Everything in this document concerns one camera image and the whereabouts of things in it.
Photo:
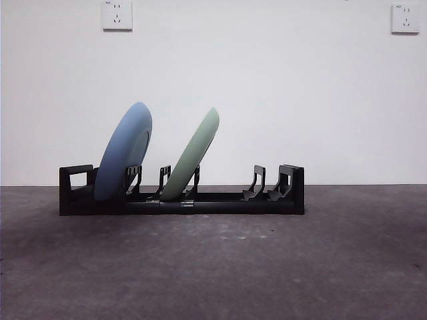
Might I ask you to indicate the pale green round plate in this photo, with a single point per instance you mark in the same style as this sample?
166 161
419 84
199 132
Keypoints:
193 150

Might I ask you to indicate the pale blue round plate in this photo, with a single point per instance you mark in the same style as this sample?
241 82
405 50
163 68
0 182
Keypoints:
123 150

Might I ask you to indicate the black plastic plate rack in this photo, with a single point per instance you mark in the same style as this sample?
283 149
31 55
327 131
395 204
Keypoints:
227 208

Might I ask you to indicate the white wall socket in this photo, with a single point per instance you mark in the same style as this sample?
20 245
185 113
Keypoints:
117 16
405 20

